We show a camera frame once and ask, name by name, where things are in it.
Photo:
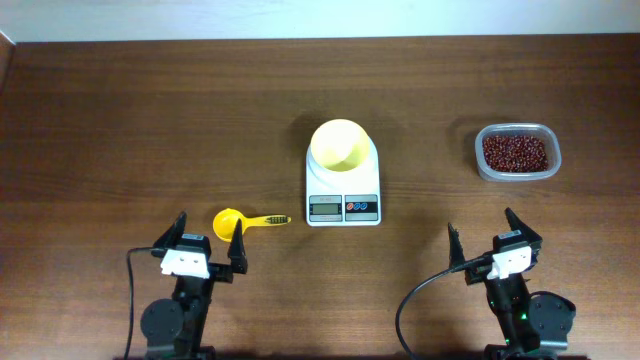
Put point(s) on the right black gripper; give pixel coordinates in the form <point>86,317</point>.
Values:
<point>531,239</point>

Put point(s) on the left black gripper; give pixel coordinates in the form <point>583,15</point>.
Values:
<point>238,262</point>

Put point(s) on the yellow measuring scoop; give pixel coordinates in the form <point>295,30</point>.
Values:
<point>224,223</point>

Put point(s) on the red beans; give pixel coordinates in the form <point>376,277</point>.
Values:
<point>515,153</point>

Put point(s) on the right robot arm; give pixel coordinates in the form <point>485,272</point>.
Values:
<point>535,325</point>

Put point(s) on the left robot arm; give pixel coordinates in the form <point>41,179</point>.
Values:
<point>174,326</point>

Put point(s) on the white digital kitchen scale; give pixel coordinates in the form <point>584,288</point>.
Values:
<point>343,199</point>

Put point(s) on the yellow plastic bowl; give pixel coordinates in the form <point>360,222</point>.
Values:
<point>340,145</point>

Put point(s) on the clear plastic bean container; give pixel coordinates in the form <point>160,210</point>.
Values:
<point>539,131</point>

